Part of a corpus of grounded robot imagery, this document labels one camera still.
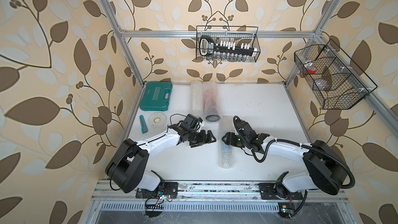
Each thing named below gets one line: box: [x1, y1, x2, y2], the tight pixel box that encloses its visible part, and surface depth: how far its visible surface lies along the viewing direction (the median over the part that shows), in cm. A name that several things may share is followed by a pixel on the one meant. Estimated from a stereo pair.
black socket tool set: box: [199, 35, 258, 61], surface depth 86 cm
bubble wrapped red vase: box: [203, 87, 222, 123], surface depth 98 cm
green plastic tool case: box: [138, 81, 173, 112], surface depth 110 cm
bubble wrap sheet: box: [218, 115, 236, 169], surface depth 83 cm
